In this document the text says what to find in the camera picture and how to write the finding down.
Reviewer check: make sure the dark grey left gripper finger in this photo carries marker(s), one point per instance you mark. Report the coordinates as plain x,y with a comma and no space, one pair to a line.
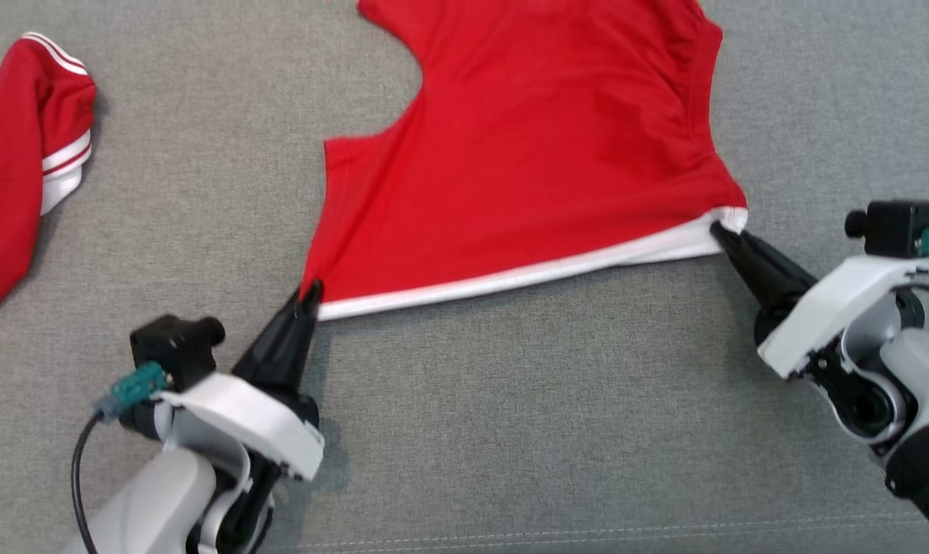
272,354
307,338

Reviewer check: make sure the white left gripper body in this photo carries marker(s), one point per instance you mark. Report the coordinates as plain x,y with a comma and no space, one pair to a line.
257,423

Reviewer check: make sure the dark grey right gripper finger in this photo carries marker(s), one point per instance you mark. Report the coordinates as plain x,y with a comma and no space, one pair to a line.
772,265
760,296

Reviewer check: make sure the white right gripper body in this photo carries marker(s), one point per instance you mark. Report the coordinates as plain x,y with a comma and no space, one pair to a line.
818,308

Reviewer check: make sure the red shorts with white hem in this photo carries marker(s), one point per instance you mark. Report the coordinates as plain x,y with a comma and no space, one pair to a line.
541,154

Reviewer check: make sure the red jersey with white sleeves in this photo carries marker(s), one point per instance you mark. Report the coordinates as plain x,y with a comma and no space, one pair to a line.
11,169

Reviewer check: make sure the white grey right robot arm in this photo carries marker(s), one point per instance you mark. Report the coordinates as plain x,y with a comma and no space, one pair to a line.
910,369

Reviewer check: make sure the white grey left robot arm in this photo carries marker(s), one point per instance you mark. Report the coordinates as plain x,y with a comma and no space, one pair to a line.
149,500

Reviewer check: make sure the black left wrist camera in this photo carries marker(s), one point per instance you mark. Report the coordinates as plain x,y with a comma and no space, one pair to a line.
172,346

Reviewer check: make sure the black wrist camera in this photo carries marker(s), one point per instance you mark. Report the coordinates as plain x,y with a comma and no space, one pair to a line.
899,227
172,346

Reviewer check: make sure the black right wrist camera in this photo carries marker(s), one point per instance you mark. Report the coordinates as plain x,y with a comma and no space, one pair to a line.
899,227

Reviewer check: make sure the teal left camera connector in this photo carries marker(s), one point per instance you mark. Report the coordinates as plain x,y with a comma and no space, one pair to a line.
134,388

